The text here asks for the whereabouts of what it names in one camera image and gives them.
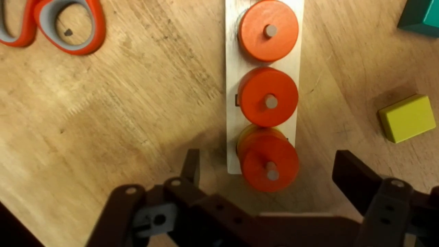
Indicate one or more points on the orange ring disc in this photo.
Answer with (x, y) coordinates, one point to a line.
(268, 160)

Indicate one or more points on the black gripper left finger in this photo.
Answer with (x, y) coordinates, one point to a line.
(182, 210)

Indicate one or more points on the orange ring stack middle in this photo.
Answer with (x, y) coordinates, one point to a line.
(268, 30)

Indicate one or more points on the yellow block right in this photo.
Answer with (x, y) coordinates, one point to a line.
(408, 118)

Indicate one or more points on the orange handled scissors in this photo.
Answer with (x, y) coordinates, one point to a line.
(43, 13)

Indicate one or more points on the green cube centre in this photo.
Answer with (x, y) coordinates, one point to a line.
(422, 16)

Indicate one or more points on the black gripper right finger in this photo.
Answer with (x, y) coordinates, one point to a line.
(391, 207)

